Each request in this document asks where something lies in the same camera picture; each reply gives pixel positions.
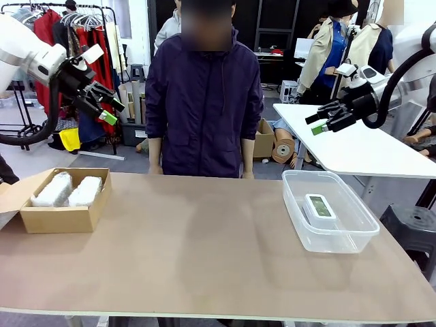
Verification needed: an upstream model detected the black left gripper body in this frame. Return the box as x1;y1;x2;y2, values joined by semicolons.
57;59;96;98

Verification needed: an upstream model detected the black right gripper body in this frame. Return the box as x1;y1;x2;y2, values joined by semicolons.
342;83;379;119

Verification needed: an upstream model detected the short bubble-wrapped clock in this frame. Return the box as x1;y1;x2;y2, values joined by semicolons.
67;176;103;208

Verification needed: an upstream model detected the white unwrapped digital clock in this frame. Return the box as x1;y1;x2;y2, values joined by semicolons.
304;193;338;228

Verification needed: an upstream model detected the long bubble-wrapped clock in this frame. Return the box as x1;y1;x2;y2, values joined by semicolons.
30;172;73;208

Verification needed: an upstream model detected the person's left forearm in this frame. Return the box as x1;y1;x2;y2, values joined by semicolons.
241;138;255;173

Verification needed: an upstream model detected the person's right forearm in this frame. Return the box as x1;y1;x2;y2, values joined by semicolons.
148;137;163;167

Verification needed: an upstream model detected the cream paper roll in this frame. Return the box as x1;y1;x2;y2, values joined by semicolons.
118;83;137;120

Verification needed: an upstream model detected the long red hanging dress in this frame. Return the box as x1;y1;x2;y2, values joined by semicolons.
75;27;115;136

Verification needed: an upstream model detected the tall grey tube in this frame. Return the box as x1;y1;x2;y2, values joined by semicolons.
131;80;143;125

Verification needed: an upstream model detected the black clothes rack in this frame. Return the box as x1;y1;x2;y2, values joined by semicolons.
0;2;119;156

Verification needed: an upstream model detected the white side table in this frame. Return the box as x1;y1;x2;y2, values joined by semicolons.
272;102;436;180

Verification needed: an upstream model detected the small grey step stool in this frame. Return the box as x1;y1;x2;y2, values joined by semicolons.
130;63;146;82

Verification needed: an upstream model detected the yellow cloth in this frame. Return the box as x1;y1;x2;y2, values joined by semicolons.
58;128;82;153

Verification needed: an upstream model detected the white floor box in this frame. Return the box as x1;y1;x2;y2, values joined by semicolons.
280;80;300;103

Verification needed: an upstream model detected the black hanging garment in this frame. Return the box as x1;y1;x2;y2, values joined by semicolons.
52;22;78;59

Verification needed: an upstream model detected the dark plastic bin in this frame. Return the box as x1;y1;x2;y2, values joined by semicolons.
121;121;151;146

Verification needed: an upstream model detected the mannequin lying on floor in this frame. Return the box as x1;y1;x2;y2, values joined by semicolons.
272;117;323;170

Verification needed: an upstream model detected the metal floor bar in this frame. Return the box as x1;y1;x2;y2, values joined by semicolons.
77;151;126;161

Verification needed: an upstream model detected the cream hanging garment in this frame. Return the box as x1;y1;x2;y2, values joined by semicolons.
104;22;123;82

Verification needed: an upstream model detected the mannequin beige coat navy top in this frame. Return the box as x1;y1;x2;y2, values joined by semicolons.
350;0;406;74

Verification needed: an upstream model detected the short red hanging dress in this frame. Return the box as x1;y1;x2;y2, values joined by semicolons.
32;9;64;116

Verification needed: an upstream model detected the mannequin beige coat blue shirt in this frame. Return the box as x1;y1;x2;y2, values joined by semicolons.
296;0;358;105

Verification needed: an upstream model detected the black light stand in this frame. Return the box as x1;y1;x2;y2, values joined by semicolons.
332;24;362;99

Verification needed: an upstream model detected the white monitor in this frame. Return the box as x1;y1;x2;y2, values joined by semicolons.
293;37;316;59

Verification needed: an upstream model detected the brown cardboard carton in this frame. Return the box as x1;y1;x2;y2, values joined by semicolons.
253;117;276;159

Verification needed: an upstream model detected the grey hanging garment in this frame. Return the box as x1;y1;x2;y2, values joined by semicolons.
13;8;35;31

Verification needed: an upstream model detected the bystander in grey hoodie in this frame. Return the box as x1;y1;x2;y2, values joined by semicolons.
155;0;181;48

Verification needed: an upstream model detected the black bucket hat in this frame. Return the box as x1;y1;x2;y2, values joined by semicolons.
327;0;358;17

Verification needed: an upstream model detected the person in purple jacket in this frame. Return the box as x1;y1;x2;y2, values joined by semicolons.
144;0;265;178

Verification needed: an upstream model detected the dark bystander sleeve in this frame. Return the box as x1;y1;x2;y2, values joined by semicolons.
0;155;20;186

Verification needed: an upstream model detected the open brown cardboard box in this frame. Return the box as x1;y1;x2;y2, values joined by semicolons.
0;166;112;234

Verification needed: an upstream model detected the clear plastic container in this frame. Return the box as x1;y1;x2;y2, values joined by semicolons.
281;169;381;254

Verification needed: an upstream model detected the black plastic stool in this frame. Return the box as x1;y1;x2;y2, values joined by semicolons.
379;204;436;273

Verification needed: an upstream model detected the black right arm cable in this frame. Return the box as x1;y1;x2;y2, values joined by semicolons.
362;25;436;129

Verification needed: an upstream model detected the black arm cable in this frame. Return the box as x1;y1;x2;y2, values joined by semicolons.
362;25;436;129
0;76;64;146

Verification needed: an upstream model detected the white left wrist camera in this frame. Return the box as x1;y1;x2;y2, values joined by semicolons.
69;43;104;71

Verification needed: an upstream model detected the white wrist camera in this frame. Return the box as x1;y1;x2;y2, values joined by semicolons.
336;63;362;88
69;43;104;71

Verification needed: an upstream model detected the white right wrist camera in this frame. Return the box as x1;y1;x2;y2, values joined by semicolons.
336;63;362;88

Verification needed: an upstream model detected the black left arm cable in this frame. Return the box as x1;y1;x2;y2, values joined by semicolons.
0;76;64;146

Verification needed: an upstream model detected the black metal frame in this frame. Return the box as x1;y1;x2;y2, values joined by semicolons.
253;0;300;52

